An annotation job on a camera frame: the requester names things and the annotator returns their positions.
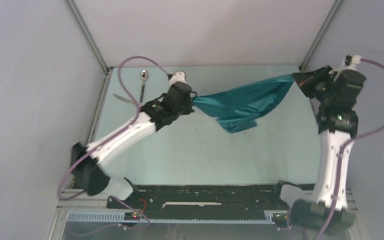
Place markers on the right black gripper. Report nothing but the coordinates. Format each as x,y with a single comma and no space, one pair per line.
305,80

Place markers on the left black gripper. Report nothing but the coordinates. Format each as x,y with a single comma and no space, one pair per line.
189,110

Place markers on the teal cloth napkin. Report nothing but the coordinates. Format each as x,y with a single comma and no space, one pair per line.
237,109

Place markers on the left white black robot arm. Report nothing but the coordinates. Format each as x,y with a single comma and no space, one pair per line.
89,162

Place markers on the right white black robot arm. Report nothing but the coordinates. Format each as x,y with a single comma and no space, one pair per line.
325,210

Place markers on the silver spoon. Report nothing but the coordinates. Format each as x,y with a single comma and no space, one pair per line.
144,77

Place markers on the silver knife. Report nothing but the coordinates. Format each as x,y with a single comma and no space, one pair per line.
128,100

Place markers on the grey slotted cable duct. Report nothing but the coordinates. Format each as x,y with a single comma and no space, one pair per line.
123,217

